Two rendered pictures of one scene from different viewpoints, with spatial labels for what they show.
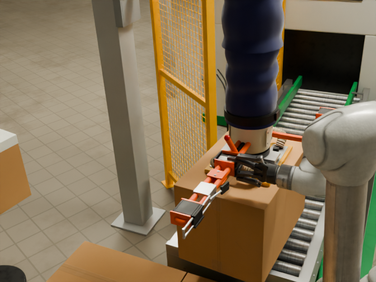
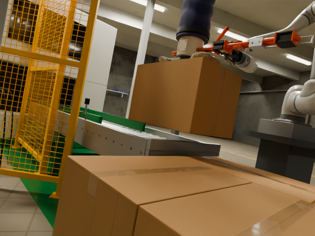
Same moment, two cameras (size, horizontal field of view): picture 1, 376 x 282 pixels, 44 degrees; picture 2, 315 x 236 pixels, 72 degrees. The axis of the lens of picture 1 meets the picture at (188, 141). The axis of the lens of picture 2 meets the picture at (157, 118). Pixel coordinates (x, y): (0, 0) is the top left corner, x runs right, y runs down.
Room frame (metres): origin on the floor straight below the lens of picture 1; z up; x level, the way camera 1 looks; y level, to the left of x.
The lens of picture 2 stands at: (1.38, 1.19, 0.74)
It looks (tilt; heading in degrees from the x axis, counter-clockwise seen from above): 1 degrees down; 289
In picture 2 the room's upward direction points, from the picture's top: 11 degrees clockwise
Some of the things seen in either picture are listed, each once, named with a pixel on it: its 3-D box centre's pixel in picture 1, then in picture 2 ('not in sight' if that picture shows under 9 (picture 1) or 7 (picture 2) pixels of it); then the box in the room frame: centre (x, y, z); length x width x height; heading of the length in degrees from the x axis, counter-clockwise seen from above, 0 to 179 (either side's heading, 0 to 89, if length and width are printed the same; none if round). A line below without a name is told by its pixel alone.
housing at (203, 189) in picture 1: (205, 193); (258, 44); (1.34, -0.05, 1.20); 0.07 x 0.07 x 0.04; 62
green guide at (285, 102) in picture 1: (270, 117); (59, 109); (3.09, -0.63, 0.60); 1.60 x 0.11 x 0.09; 153
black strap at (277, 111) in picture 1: (251, 110); (192, 35); (1.75, -0.27, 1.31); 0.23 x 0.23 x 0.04
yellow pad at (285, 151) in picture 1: (271, 160); not in sight; (1.70, -0.35, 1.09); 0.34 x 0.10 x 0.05; 152
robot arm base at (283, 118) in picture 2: not in sight; (289, 120); (1.01, -0.62, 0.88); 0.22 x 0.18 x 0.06; 126
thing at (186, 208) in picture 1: (186, 212); (286, 39); (1.22, 0.02, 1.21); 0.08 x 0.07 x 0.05; 152
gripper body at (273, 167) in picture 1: (266, 172); (236, 55); (1.44, -0.29, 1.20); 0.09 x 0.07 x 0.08; 63
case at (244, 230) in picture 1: (245, 198); (181, 99); (1.74, -0.25, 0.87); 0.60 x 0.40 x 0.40; 149
